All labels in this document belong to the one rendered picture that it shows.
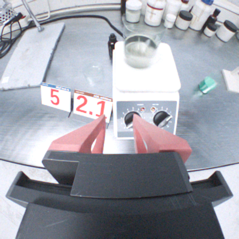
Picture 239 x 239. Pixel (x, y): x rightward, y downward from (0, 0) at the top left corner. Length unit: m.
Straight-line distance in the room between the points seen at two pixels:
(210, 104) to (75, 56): 0.43
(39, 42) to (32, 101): 0.24
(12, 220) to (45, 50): 0.53
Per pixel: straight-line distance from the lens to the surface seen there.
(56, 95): 0.30
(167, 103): 0.22
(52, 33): 0.52
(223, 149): 0.38
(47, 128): 0.31
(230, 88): 0.46
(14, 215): 0.44
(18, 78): 0.45
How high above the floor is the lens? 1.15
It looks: 76 degrees down
